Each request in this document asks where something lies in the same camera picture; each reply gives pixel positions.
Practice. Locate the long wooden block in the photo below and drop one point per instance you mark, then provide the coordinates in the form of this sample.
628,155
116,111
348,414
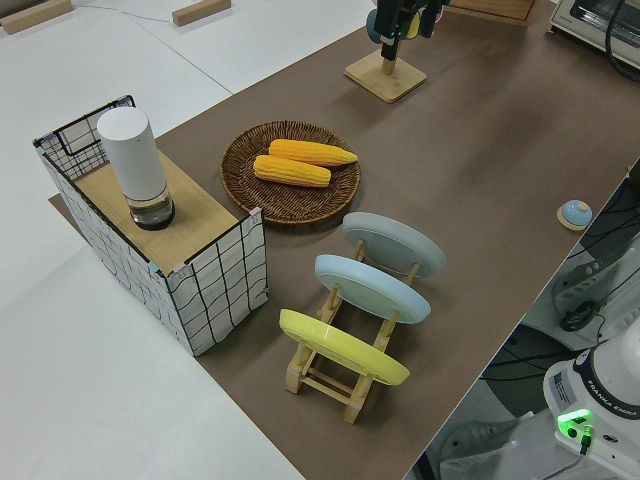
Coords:
35,15

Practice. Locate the white toaster oven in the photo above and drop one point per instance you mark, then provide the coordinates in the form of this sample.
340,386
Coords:
590,25

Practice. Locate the grey plate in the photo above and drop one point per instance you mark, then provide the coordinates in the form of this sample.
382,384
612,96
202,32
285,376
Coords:
395,245

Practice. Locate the blue mug yellow inside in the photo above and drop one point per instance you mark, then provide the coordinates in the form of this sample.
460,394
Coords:
371,25

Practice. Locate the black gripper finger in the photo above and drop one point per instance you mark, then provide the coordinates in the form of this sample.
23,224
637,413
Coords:
388,17
431,17

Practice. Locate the brown wicker basket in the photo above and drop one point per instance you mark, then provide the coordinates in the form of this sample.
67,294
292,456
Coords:
280,210

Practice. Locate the short wooden block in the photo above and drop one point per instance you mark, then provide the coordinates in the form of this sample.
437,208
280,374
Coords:
200,11

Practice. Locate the wooden plate rack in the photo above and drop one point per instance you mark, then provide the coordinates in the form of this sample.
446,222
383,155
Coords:
320,385

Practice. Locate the brown table mat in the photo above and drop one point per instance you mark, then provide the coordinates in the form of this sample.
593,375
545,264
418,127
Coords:
475,175

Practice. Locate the yellow corn cob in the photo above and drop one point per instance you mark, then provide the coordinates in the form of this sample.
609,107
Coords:
292,172
310,151

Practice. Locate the yellow plate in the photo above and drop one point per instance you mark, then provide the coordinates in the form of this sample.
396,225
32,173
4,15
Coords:
340,347

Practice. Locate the wooden mug tree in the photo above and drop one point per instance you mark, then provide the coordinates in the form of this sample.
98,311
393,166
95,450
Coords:
390,82

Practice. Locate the small blue service bell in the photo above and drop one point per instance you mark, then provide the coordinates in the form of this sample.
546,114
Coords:
575,215

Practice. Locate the light blue plate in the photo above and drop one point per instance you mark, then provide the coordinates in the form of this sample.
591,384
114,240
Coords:
370,287

